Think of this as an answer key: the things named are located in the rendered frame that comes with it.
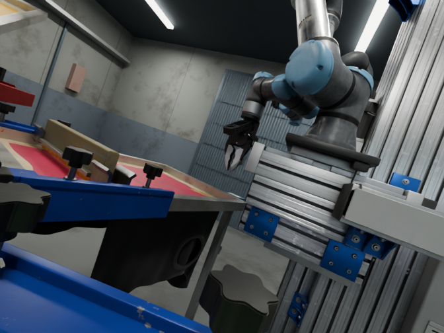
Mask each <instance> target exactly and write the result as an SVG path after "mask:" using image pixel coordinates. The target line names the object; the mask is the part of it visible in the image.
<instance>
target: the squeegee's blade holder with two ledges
mask: <svg viewBox="0 0 444 333"><path fill-rule="evenodd" d="M39 142H41V143H42V144H44V145H45V146H46V147H47V148H49V149H50V150H51V151H53V152H54V153H55V154H56V155H58V156H59V157H61V158H62V155H63V152H62V151H61V150H59V149H58V148H57V147H55V146H54V145H52V144H51V143H50V142H48V141H47V140H45V139H42V138H40V140H39ZM77 170H78V171H79V172H80V173H81V174H83V175H84V176H86V177H90V176H91V173H92V172H91V171H89V170H87V169H86V168H85V167H83V166H82V168H78V169H77Z"/></svg>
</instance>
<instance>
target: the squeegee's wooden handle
mask: <svg viewBox="0 0 444 333"><path fill-rule="evenodd" d="M45 131H46V132H45V134H44V138H43V139H45V140H47V141H48V142H50V143H51V144H52V145H54V146H55V147H57V148H58V149H59V150H61V151H62V152H64V149H65V147H67V146H73V147H77V148H82V149H85V150H87V151H90V152H93V153H94V155H93V157H92V161H93V160H96V161H97V162H99V163H100V164H102V165H104V166H105V167H107V168H109V169H110V171H111V172H112V174H113V173H114V170H115V168H116V164H117V162H118V159H119V156H120V154H119V153H118V152H116V151H114V150H112V149H110V148H108V147H107V146H105V145H103V144H101V143H99V142H97V141H95V140H93V139H91V138H89V137H87V136H85V135H83V134H81V133H79V132H77V131H75V130H74V129H71V128H69V127H68V126H66V125H64V124H62V123H60V122H58V121H55V120H52V119H49V120H48V121H47V124H46V127H45ZM83 167H85V168H86V169H87V170H89V171H91V172H92V171H93V167H94V166H93V164H92V163H90V164H89V165H83Z"/></svg>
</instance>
